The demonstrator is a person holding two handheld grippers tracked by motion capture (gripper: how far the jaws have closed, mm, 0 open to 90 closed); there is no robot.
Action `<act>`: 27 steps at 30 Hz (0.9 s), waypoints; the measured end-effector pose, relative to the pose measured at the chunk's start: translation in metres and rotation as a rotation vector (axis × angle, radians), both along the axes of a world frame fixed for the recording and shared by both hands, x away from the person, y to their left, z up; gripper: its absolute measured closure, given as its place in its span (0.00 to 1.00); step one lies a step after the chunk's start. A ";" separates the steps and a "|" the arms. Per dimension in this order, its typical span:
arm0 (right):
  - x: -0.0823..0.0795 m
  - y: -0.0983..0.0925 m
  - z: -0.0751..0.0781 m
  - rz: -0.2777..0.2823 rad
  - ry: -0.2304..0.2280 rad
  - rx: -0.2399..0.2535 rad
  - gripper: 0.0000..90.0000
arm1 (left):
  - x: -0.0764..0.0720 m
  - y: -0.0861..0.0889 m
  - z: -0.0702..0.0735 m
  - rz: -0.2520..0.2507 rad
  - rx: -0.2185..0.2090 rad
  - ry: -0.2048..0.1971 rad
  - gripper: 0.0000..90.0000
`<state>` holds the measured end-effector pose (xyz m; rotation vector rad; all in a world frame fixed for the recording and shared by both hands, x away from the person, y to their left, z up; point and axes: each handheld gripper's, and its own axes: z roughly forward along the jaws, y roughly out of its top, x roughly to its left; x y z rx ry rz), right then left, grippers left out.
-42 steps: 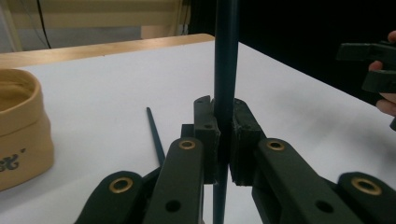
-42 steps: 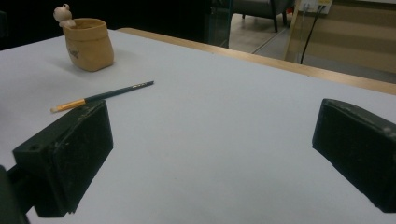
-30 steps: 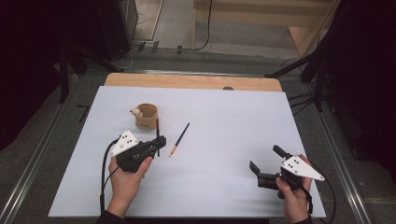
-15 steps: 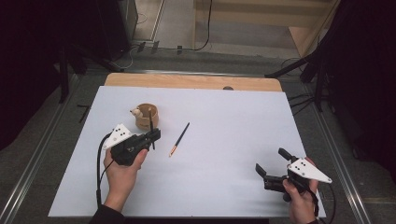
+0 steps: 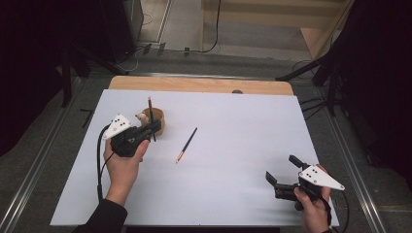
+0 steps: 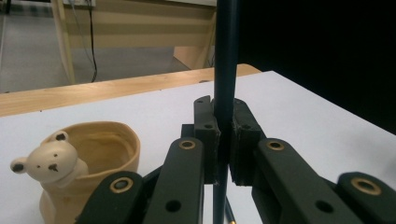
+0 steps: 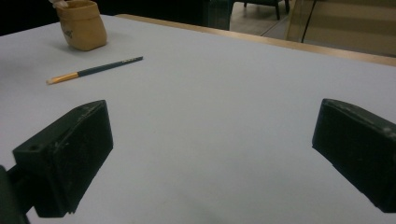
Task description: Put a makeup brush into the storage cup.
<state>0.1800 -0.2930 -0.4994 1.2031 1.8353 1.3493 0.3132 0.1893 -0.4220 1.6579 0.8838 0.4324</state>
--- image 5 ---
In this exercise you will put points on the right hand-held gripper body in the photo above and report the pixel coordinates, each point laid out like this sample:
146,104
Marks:
319,178

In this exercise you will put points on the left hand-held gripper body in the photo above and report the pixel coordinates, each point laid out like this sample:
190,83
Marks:
128,142

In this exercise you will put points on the wooden pen holder with bear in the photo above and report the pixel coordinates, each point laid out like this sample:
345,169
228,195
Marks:
158,114

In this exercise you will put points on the dark pencil with orange end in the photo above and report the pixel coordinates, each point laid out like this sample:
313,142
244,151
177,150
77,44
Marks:
150,108
187,144

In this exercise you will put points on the person's left hand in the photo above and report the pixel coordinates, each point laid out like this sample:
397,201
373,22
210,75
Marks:
123,171

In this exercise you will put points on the person's right hand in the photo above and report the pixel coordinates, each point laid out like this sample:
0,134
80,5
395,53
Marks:
314,216

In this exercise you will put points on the wooden table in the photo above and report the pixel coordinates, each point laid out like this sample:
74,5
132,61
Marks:
181,84

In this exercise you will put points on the white table sheet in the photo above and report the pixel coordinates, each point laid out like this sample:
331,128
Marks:
226,113

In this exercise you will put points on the black metal stand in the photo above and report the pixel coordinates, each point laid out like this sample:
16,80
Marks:
332,90
66,84

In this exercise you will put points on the dark cabinet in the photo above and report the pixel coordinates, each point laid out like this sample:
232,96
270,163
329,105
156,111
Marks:
129,22

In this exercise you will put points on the leaning wooden board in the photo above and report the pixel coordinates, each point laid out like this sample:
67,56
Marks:
315,40

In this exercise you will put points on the wooden platform step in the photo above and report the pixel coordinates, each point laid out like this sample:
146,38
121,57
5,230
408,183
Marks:
275,14

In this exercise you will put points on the metal floor rail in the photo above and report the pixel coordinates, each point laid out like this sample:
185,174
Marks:
354,155
35,168

